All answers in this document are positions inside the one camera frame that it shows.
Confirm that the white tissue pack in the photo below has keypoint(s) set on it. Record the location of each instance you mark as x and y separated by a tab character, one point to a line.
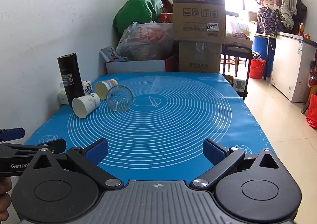
87	87

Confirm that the dark hanging garment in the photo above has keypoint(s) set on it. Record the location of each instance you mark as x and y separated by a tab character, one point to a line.
301	10

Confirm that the black cylindrical roll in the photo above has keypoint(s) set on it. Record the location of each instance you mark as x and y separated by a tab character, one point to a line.
70	77

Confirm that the red printed box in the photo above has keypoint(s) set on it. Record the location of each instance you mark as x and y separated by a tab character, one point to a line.
166	18

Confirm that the blue plastic barrel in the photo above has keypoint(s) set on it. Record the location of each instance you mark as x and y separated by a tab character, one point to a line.
260	45

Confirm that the white chest freezer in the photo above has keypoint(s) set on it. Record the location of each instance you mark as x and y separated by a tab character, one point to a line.
289	65

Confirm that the white printed carton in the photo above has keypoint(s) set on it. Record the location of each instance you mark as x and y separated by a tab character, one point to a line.
239	85

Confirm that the purple patterned storage bag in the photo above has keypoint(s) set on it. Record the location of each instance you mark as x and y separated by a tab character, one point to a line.
268	20

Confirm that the red carton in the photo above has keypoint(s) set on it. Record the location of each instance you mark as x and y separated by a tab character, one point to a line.
172	64

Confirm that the small brown cardboard box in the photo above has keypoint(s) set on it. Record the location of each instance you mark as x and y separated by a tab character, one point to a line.
198	61

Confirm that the flat cardboard box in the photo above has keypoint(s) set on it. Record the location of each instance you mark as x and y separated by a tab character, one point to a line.
237	40

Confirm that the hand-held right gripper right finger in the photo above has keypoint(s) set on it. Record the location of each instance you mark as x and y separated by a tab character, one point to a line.
214	152

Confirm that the large brown cardboard box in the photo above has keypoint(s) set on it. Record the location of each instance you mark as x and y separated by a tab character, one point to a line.
198	3

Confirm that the white patterned paper cup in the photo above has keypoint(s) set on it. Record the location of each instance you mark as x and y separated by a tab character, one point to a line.
85	105

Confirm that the orange liquid bottle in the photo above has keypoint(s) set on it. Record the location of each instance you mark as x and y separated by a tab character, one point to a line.
302	30

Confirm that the person's left hand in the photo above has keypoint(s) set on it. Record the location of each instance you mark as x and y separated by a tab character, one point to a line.
4	196

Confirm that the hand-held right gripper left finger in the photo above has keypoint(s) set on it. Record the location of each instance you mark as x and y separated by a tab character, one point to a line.
95	152

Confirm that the clear glass cup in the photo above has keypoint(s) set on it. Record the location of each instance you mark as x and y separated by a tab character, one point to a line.
120	98

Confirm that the wooden stool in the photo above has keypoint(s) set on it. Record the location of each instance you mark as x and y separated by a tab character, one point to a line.
231	61

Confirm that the yellow blue print paper cup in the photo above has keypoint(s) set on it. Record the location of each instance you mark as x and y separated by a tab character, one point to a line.
103	87

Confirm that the grey cloth bundle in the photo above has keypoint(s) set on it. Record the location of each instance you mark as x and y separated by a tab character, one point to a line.
286	17

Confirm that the blue silicone baking mat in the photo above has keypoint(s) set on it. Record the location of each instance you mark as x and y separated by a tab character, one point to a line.
161	119

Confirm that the white cardboard box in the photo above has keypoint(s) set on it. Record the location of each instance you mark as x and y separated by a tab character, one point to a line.
136	66

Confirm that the green plastic bag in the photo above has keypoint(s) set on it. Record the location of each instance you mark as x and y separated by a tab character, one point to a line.
133	10

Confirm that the clear plastic bag red contents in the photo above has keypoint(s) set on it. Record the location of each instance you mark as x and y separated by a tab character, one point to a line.
146	40

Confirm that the red plastic bucket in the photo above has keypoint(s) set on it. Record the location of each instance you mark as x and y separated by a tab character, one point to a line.
257	69

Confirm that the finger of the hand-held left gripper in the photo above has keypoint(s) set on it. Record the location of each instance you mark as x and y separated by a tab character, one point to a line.
58	145
13	133

